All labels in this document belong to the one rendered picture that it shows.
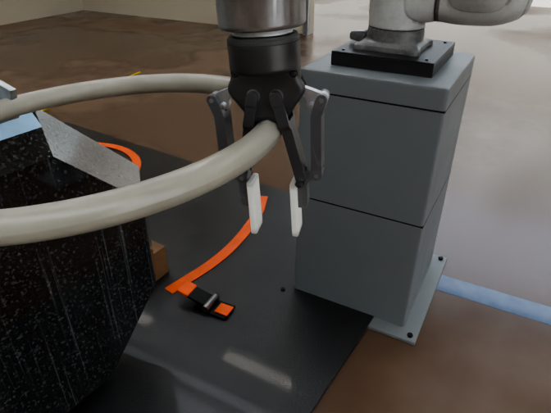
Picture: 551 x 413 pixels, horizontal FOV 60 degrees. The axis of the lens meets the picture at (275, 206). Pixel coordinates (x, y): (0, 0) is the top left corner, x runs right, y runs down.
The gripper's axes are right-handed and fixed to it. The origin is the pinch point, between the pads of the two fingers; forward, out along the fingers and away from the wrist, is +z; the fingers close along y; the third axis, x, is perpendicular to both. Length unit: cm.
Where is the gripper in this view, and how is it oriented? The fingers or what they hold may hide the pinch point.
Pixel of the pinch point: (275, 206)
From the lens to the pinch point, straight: 57.7
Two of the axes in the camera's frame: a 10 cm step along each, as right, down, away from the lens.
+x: -2.2, 4.7, -8.5
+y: -9.7, -0.5, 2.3
